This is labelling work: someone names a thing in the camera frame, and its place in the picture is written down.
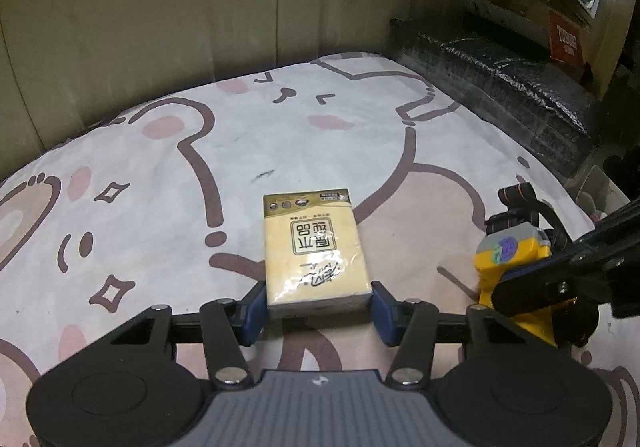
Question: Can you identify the yellow headlamp with strap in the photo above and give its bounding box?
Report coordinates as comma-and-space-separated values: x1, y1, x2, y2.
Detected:
474, 181, 599, 349

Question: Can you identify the white plastic bin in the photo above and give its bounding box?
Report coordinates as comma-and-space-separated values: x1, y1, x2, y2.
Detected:
563, 163, 630, 224

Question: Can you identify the bear print bed mat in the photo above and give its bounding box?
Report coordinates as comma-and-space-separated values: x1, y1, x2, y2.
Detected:
0, 51, 640, 447

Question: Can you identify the black wrapped ottoman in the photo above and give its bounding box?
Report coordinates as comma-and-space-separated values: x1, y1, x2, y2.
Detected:
387, 16, 597, 179

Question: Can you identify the red Tuborg carton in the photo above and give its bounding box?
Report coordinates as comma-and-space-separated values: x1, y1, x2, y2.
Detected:
548, 9, 584, 70

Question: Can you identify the white cabinet row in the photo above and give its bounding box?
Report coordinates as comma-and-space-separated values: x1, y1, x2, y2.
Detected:
1, 0, 588, 175

